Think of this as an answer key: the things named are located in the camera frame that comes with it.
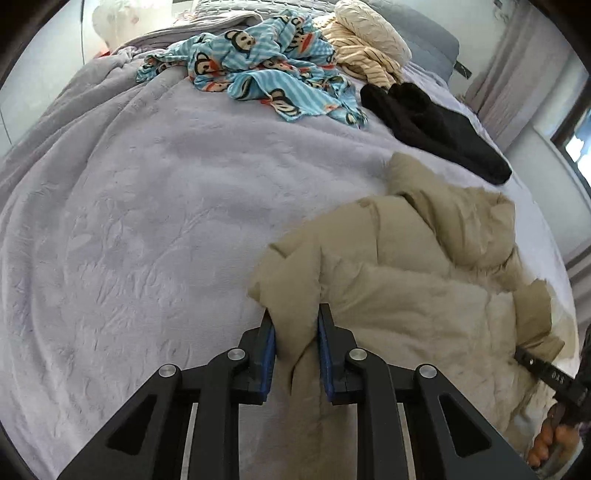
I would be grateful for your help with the pale curtain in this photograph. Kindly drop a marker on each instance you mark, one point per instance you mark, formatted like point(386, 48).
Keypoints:
point(512, 78)

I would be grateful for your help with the white floral cushion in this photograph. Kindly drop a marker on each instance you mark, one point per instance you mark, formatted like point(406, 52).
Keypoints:
point(111, 23)

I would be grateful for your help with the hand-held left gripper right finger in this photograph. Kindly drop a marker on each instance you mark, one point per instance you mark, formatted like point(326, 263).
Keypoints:
point(325, 364)

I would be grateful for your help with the person's right hand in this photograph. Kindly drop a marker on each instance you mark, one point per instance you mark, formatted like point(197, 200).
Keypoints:
point(556, 443)

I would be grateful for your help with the black label tag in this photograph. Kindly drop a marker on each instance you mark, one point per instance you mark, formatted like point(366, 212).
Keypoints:
point(463, 68)

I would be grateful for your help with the cream striped garment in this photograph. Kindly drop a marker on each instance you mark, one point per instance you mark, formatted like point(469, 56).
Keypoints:
point(364, 57)

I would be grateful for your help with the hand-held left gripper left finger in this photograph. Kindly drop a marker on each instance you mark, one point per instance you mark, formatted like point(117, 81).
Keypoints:
point(267, 362)

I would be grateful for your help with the grey quilted bedcover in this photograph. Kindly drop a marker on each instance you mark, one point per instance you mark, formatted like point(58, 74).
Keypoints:
point(221, 16)

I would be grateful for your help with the window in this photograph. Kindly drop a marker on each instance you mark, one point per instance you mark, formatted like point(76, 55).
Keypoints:
point(575, 145)

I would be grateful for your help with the beige puffer jacket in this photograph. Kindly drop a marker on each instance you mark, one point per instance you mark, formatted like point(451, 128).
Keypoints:
point(415, 286)

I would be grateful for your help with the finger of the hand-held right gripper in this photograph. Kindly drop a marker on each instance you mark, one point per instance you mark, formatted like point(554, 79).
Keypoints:
point(540, 367)

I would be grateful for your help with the lavender fleece blanket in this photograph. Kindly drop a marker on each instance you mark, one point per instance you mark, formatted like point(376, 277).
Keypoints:
point(138, 221)

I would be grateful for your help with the grey pillow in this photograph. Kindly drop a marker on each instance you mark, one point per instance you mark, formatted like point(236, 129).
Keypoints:
point(425, 32)

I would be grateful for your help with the black garment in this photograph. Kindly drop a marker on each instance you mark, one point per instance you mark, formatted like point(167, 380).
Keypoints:
point(438, 131)

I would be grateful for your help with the blue monkey print garment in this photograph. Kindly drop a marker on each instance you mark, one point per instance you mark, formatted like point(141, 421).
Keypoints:
point(258, 60)

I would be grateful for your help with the cream knit pillow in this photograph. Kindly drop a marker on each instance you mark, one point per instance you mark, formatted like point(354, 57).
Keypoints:
point(369, 23)

